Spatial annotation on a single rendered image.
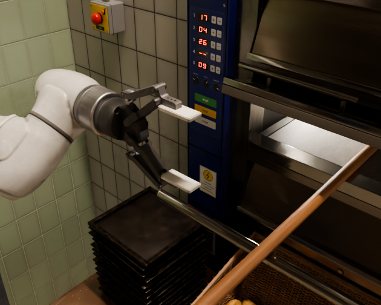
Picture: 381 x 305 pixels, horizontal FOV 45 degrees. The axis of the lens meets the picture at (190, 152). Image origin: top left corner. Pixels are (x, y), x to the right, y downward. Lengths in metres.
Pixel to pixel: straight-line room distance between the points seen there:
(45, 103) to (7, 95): 0.97
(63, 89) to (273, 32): 0.59
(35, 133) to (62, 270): 1.62
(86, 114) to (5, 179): 0.19
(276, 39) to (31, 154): 0.69
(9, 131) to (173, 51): 0.75
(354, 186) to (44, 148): 0.80
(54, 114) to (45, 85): 0.08
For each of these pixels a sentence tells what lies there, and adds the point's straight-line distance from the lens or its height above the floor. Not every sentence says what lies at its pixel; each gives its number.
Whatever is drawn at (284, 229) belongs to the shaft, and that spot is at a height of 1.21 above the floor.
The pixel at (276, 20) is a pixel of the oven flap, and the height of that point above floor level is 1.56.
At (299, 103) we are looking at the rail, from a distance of 1.10.
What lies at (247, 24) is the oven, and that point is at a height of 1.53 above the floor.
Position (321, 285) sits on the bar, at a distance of 1.00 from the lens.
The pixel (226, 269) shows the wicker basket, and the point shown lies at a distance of 1.52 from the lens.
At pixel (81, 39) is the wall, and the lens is 1.93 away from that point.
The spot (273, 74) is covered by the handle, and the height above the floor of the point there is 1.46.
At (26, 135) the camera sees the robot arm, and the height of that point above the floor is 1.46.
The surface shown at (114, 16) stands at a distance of 1.64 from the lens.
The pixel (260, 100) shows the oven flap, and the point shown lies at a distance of 1.15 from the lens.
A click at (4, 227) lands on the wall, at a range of 2.13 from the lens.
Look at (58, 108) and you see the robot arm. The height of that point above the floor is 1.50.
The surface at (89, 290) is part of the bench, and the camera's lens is 1.79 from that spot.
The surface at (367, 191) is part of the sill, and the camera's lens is 1.29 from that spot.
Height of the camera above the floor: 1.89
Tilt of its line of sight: 31 degrees down
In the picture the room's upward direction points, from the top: straight up
